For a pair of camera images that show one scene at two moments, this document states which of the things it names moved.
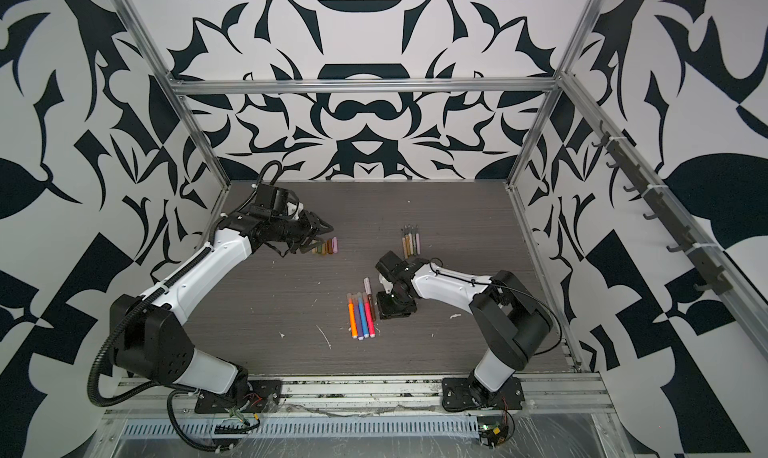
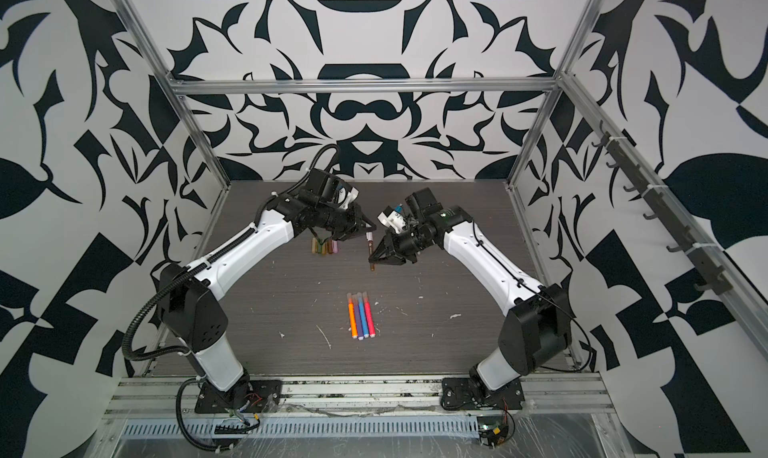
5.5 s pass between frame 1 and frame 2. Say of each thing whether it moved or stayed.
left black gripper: moved
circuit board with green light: stayed
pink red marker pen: stayed
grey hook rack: stayed
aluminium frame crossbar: stayed
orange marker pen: stayed
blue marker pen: stayed
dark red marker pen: moved
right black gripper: moved
